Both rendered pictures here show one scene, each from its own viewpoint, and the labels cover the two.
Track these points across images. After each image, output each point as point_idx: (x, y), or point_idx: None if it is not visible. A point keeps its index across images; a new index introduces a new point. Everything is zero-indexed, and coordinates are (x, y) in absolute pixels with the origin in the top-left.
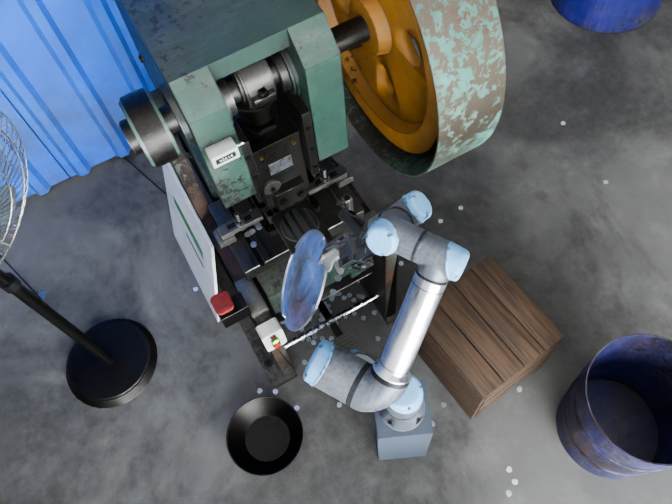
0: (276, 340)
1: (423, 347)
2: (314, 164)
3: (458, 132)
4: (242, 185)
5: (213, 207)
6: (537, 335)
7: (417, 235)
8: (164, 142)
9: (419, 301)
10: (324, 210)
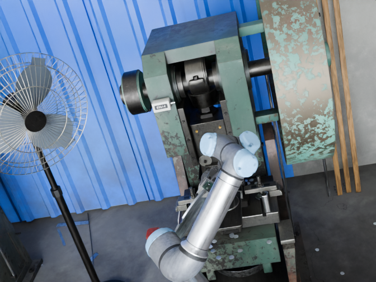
0: None
1: None
2: None
3: (295, 105)
4: (178, 142)
5: (187, 191)
6: None
7: (228, 142)
8: (134, 93)
9: (215, 186)
10: (252, 206)
